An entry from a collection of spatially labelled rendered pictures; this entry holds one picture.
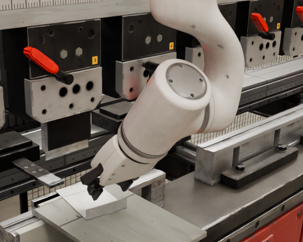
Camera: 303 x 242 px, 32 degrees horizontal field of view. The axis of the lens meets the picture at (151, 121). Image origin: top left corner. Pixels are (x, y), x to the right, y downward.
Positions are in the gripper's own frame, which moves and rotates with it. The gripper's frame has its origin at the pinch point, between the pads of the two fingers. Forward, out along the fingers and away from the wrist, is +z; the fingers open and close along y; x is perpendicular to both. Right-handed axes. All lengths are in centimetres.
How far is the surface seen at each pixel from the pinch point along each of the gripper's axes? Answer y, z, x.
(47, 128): 7.0, -0.3, -13.4
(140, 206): -6.1, 4.2, 4.4
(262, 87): -95, 42, -34
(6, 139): 6.2, 24.4, -25.8
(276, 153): -65, 23, -3
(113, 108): -25.8, 28.6, -30.4
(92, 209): 3.6, 3.1, 2.4
